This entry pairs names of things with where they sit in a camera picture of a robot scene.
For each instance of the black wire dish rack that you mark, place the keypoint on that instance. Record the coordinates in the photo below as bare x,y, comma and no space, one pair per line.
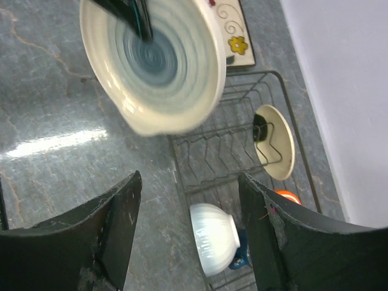
208,160

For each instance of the square floral plate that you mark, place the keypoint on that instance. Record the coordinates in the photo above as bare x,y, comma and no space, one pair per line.
237,42

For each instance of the orange mug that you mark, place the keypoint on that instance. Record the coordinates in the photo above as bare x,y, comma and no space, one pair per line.
289,195

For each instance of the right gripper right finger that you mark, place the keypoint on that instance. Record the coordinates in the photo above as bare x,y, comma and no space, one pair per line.
295,248

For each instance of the white ribbed bowl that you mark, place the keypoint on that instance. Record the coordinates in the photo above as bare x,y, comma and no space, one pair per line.
216,237

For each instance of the blue mug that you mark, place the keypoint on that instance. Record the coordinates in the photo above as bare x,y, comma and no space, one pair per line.
242,256

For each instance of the cream plate blue spiral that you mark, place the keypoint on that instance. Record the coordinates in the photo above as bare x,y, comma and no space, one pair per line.
169,85

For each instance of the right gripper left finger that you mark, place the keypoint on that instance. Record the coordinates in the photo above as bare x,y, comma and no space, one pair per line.
86,248

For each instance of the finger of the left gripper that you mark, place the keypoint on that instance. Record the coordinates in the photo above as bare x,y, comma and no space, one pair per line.
142,20
127,11

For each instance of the small cream plate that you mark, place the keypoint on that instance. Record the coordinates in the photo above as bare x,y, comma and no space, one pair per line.
273,142

